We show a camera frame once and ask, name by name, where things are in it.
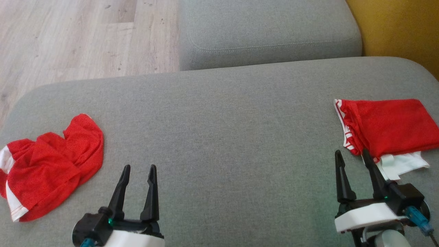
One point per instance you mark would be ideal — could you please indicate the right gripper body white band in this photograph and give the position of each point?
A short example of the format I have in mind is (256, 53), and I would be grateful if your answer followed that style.
(367, 216)

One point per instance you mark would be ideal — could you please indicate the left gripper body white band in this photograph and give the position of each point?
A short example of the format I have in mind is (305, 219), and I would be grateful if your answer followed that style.
(99, 226)

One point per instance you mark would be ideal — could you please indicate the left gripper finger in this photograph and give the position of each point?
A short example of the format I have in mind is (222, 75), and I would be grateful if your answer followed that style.
(120, 195)
(151, 202)

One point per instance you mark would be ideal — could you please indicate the red shorts with white stripe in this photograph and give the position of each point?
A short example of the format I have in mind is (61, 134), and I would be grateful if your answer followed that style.
(48, 171)

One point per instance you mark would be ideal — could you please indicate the yellow sofa backrest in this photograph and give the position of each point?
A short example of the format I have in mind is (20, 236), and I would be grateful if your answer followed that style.
(401, 31)

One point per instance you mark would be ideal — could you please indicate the red jersey with white sleeves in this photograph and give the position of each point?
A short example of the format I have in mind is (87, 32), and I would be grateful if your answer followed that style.
(391, 127)

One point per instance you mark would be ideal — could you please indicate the large grey sofa seat cushion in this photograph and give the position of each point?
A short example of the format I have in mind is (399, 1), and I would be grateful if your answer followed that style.
(223, 137)

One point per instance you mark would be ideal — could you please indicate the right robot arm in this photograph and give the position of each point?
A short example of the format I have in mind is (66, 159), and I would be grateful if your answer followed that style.
(391, 240)

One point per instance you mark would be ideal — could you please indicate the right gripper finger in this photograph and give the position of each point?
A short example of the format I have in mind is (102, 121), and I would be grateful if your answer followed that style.
(377, 181)
(344, 185)

